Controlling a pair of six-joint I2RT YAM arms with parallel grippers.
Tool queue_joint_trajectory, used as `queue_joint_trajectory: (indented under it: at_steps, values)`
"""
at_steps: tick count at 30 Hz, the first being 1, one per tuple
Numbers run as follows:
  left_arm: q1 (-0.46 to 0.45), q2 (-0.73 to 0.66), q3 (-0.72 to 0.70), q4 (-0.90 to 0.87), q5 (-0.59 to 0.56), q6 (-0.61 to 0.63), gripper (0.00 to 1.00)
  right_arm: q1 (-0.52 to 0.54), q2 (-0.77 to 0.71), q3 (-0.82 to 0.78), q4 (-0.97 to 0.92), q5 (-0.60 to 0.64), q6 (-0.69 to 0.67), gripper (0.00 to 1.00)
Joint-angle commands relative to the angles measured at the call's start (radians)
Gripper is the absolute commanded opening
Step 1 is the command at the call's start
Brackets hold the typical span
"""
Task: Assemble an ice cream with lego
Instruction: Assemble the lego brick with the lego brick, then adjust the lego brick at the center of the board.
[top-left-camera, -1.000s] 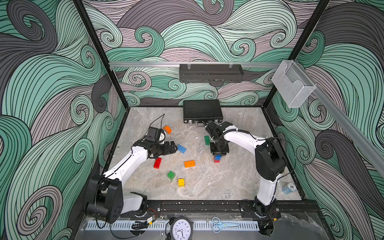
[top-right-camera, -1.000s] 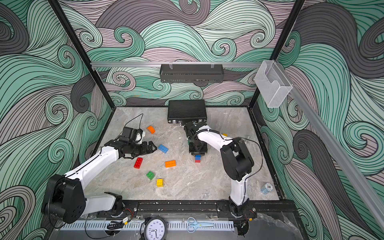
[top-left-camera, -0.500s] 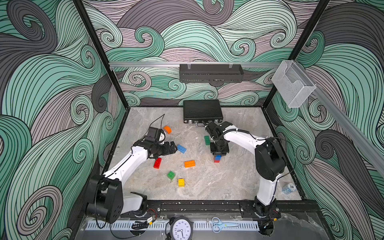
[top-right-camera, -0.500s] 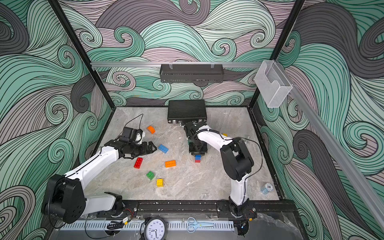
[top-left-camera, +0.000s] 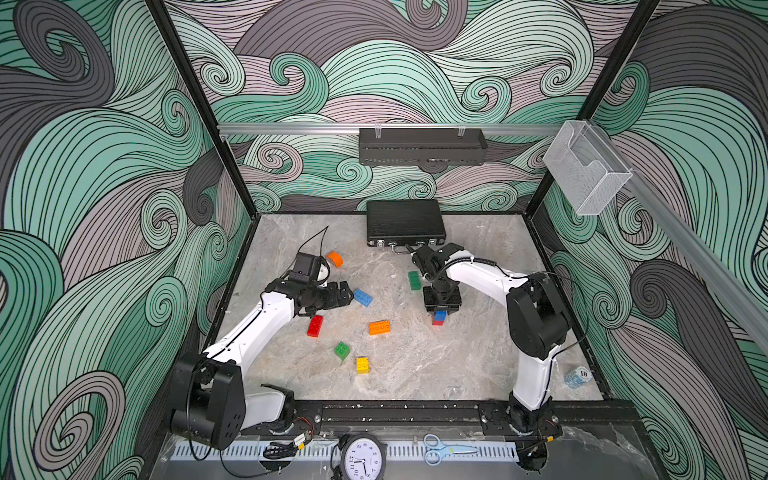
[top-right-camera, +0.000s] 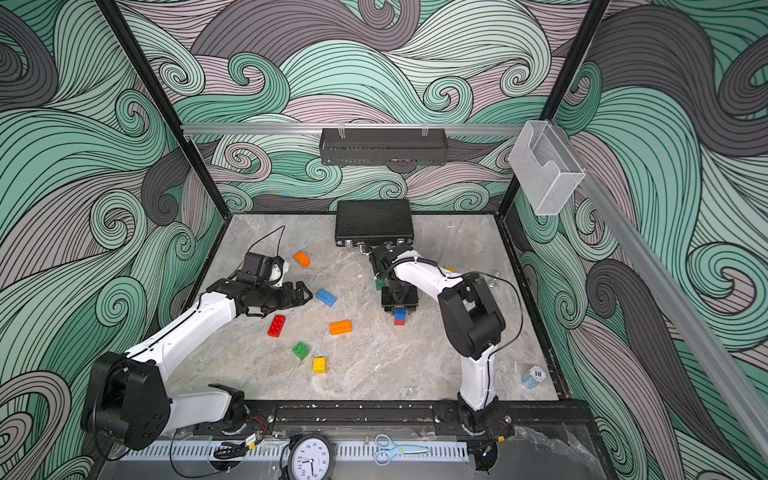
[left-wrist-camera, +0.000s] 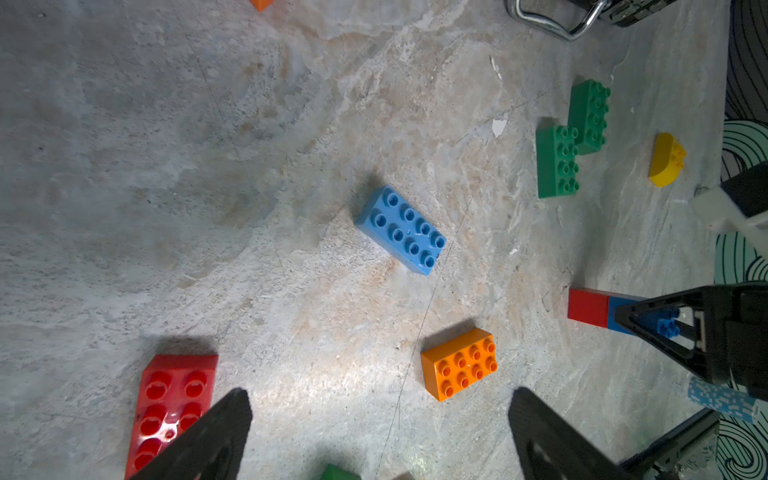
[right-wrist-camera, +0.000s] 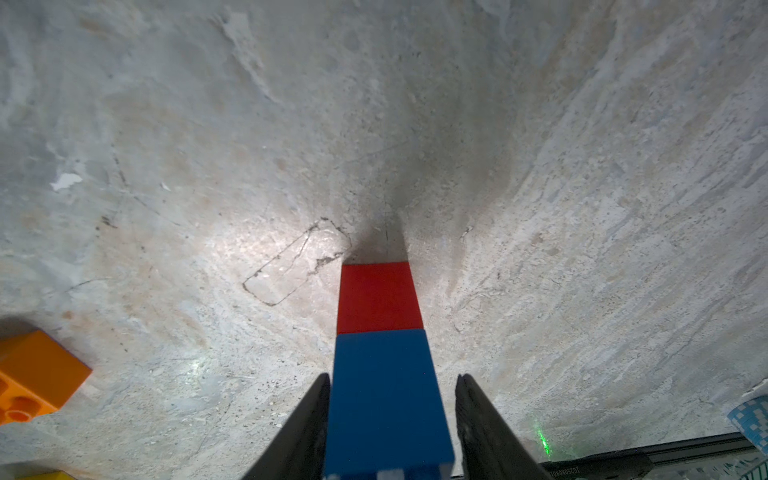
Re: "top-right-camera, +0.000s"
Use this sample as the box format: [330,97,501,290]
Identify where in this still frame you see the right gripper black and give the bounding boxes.
[381,282,417,313]

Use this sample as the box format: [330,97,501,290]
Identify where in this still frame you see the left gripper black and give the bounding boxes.
[255,281,313,313]

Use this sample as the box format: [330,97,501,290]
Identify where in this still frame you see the orange lego brick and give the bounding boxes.
[329,320,352,336]

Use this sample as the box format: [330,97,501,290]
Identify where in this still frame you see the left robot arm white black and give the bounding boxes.
[80,279,313,450]

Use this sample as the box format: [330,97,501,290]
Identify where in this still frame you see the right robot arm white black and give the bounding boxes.
[359,243,523,433]

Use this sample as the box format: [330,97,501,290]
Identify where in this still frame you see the light blue long lego brick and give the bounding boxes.
[314,289,337,307]

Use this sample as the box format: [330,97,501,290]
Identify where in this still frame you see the red long lego brick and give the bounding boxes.
[267,315,286,338]

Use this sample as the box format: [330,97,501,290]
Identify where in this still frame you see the light green square lego brick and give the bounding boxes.
[292,342,310,361]

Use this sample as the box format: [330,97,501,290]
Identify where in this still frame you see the yellow square lego brick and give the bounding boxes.
[312,357,328,375]

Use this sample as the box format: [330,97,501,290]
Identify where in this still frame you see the orange half-round block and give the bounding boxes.
[293,251,311,268]

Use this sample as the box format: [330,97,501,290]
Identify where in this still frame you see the black hard case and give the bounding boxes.
[334,199,415,247]

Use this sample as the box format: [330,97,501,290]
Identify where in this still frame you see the light blue scissors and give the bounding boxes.
[374,433,429,466]

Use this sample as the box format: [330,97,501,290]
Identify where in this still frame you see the white analog clock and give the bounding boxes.
[287,434,336,480]

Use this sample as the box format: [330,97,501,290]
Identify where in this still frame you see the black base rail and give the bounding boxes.
[180,400,592,438]

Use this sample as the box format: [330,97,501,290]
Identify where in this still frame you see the black wall shelf tray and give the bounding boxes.
[319,128,448,167]

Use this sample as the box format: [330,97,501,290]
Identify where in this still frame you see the white perforated cable strip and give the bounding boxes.
[119,440,470,464]

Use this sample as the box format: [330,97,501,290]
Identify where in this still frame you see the clear plastic wall holder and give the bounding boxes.
[509,120,585,216]

